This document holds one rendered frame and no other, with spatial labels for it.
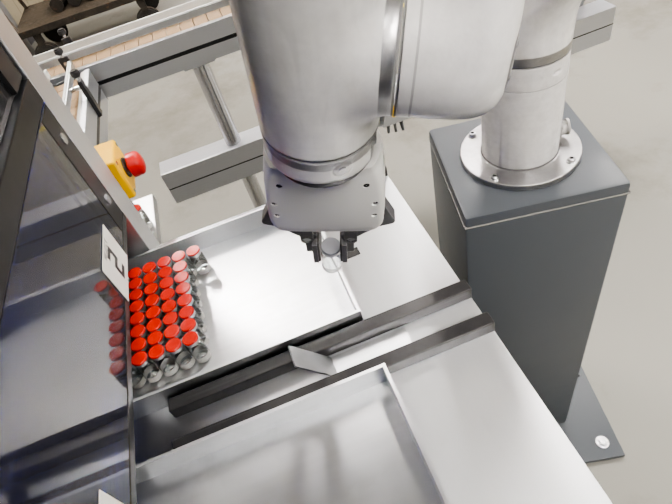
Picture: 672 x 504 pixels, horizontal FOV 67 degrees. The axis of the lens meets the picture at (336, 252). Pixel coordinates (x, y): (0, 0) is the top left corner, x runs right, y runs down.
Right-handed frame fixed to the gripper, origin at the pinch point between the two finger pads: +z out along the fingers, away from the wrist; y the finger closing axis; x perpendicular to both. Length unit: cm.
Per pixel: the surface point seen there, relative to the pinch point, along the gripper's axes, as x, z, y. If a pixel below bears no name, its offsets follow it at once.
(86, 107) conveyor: -56, 40, 57
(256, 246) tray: -12.4, 24.9, 12.8
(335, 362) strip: 8.0, 16.8, -0.1
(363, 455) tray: 19.1, 13.1, -3.3
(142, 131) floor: -170, 181, 119
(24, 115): -12.3, -5.3, 32.2
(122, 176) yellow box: -21.5, 18.6, 33.4
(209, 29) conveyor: -88, 46, 35
